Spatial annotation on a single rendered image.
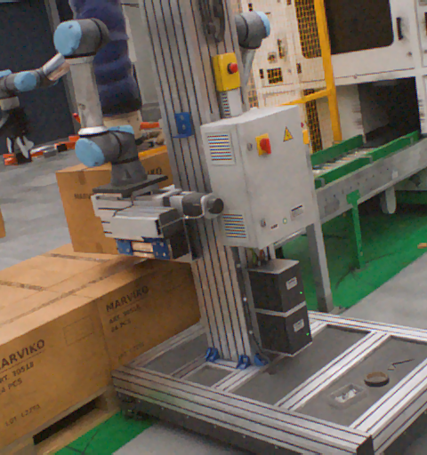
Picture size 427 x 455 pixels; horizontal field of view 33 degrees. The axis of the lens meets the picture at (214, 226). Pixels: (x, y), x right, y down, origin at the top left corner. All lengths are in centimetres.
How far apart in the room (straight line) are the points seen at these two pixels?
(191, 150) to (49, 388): 115
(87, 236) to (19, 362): 73
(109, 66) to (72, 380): 141
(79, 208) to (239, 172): 106
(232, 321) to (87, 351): 67
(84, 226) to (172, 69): 99
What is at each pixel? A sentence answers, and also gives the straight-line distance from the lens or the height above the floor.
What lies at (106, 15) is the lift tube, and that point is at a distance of 339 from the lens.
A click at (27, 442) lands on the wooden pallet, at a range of 312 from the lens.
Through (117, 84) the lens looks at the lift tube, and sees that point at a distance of 339.
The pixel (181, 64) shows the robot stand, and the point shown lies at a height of 146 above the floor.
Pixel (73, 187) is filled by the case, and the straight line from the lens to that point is 339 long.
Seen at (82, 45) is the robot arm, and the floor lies 159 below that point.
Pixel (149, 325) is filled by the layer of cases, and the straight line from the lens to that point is 341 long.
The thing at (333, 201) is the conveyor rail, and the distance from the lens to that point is 424.
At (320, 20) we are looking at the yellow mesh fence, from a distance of 559.
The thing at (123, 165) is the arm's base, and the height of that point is 112.
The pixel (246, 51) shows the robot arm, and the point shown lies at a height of 145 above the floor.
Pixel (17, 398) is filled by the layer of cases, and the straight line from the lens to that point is 305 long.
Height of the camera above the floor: 152
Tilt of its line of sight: 14 degrees down
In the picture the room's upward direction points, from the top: 11 degrees counter-clockwise
